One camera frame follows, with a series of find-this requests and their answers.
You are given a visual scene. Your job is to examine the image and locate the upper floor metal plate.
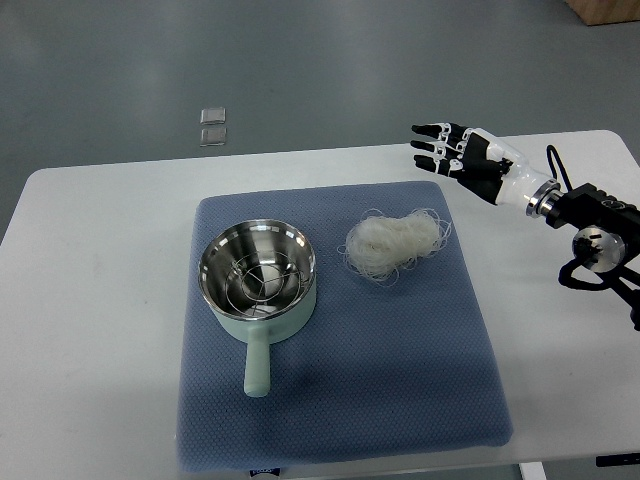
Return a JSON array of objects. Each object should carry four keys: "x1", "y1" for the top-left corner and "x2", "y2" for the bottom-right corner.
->
[{"x1": 200, "y1": 107, "x2": 226, "y2": 125}]

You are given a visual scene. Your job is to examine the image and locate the white table leg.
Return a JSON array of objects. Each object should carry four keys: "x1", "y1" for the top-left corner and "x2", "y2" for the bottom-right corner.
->
[{"x1": 519, "y1": 462, "x2": 547, "y2": 480}]

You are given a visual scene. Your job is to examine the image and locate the wire steaming rack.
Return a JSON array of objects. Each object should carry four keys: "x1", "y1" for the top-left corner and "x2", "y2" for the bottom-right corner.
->
[{"x1": 225, "y1": 260, "x2": 305, "y2": 318}]

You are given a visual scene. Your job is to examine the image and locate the mint green steel pot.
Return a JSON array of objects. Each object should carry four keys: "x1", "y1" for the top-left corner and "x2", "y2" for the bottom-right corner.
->
[{"x1": 198, "y1": 219, "x2": 317, "y2": 398}]

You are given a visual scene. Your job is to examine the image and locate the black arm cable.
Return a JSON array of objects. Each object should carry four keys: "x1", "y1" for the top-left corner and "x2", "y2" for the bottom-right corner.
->
[{"x1": 545, "y1": 144, "x2": 576, "y2": 192}]

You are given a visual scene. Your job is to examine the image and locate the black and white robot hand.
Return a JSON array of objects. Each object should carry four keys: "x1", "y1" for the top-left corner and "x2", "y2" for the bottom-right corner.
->
[{"x1": 410, "y1": 123, "x2": 551, "y2": 209}]

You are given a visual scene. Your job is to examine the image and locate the white vermicelli bundle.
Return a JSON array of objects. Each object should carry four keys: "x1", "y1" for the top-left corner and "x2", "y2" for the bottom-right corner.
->
[{"x1": 338, "y1": 208, "x2": 453, "y2": 285}]

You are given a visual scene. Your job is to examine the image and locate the blue mat label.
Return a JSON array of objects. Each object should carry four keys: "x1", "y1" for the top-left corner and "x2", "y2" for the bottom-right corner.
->
[{"x1": 249, "y1": 468, "x2": 281, "y2": 478}]

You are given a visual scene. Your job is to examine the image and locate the black table control panel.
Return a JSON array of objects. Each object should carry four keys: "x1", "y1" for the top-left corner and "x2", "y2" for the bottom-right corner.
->
[{"x1": 595, "y1": 453, "x2": 640, "y2": 468}]

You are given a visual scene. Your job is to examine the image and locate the blue quilted mat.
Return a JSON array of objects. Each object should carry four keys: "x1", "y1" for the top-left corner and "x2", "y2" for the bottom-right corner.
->
[{"x1": 177, "y1": 181, "x2": 513, "y2": 472}]

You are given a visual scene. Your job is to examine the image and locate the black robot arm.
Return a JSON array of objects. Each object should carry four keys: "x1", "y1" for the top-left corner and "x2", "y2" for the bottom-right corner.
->
[{"x1": 526, "y1": 180, "x2": 639, "y2": 329}]

